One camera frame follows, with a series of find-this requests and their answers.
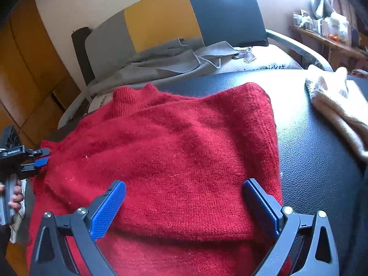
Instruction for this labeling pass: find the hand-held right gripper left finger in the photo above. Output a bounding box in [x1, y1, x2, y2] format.
[29, 180, 127, 276]

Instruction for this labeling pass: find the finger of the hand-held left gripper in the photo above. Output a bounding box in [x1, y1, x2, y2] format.
[21, 156, 52, 178]
[27, 147, 51, 157]

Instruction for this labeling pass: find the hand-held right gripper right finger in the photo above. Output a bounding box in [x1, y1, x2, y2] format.
[242, 178, 340, 276]

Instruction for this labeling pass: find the red knit sweater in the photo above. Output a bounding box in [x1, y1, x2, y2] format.
[26, 82, 291, 276]

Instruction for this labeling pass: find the person's left hand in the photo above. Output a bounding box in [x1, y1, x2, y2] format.
[0, 182, 24, 211]

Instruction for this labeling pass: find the orange wooden wardrobe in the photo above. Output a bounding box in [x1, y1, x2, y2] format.
[0, 0, 89, 144]

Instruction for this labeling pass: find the beige knit sweater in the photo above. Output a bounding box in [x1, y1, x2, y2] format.
[305, 67, 368, 164]

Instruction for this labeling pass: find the grey cloth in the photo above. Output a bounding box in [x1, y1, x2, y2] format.
[86, 37, 239, 98]

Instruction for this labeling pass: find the white printed cushion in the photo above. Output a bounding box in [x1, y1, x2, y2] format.
[218, 46, 302, 74]

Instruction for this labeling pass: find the grey yellow blue sofa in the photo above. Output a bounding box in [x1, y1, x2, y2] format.
[57, 0, 334, 130]

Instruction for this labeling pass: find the wooden desk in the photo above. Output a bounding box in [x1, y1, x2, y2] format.
[290, 24, 368, 64]

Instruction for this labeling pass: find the group of glass jars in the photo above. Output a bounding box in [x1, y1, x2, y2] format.
[293, 9, 320, 33]

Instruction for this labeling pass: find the white carton box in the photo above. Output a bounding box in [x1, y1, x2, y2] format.
[331, 13, 352, 44]

